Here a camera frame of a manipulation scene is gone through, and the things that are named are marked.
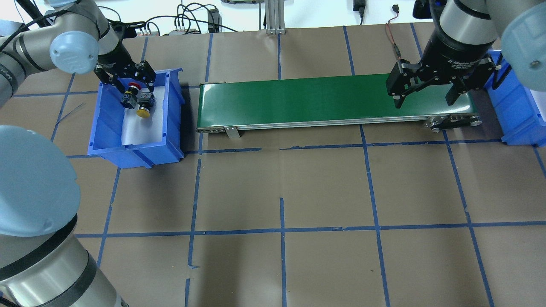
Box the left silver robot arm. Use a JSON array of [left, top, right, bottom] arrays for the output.
[[1, 0, 156, 307]]

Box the blue plastic bin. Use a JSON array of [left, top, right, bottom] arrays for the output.
[[87, 68, 185, 169], [484, 72, 546, 147]]

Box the left blue plastic bin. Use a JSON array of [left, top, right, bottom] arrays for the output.
[[87, 68, 185, 169]]

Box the yellow push button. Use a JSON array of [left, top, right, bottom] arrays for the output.
[[135, 92, 156, 119]]

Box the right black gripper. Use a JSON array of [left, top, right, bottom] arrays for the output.
[[386, 54, 497, 109]]

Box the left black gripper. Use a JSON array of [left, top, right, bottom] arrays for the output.
[[94, 55, 156, 95]]

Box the aluminium frame post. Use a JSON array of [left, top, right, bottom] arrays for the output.
[[264, 0, 286, 35]]

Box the green conveyor belt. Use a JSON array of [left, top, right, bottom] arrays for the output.
[[196, 74, 482, 137]]

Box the right blue plastic bin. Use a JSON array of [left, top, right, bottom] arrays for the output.
[[484, 72, 546, 147]]

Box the red black conveyor wire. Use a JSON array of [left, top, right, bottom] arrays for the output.
[[385, 5, 402, 62]]

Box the white foam pad left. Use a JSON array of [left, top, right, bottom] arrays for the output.
[[121, 86, 165, 145]]

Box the red push button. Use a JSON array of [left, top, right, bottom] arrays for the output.
[[120, 82, 142, 109]]

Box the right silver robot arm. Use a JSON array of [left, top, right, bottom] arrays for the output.
[[386, 0, 546, 109]]

